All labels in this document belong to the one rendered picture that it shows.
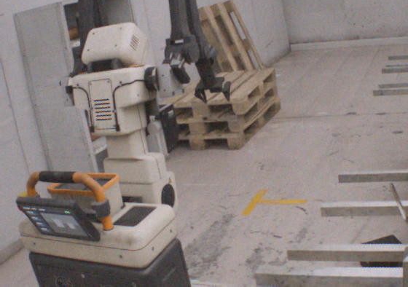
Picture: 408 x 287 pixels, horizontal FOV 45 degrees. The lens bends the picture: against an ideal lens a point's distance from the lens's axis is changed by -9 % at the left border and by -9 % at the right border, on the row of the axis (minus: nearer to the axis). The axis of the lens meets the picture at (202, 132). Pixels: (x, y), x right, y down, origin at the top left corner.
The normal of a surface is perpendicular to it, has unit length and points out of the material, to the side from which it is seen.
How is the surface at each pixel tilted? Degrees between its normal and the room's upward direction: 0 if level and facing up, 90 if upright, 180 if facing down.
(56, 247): 90
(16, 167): 90
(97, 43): 48
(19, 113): 90
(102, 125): 82
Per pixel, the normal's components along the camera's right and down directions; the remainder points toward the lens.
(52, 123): -0.41, 0.33
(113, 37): -0.42, -0.40
